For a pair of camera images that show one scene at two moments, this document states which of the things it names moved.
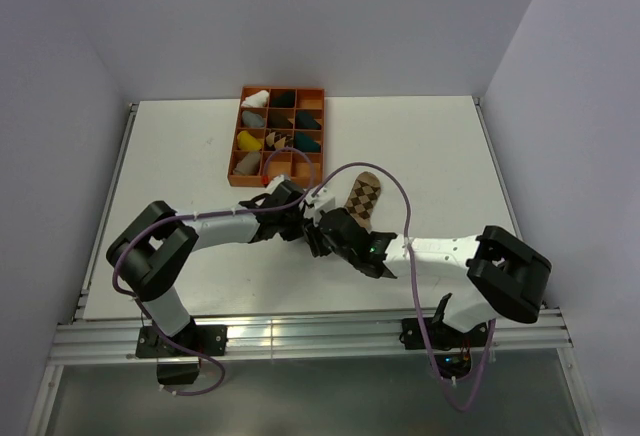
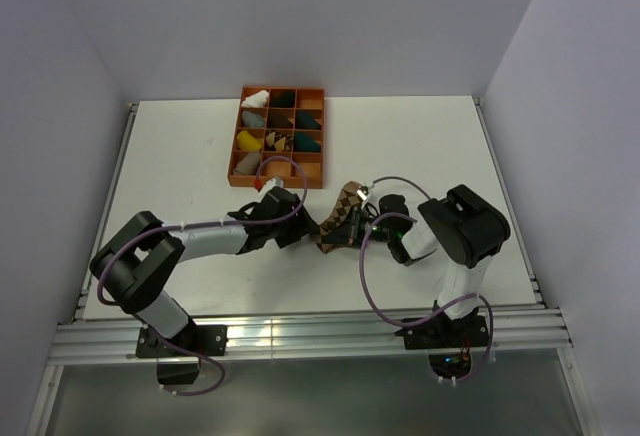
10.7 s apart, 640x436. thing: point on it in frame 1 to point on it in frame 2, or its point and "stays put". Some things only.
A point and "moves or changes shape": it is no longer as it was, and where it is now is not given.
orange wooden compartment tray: (279, 131) stays put
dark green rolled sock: (286, 99) stays put
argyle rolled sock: (279, 141) stays put
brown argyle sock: (362, 201) moves or changes shape
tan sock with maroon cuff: (249, 165) stays put
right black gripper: (312, 235) to (349, 234)
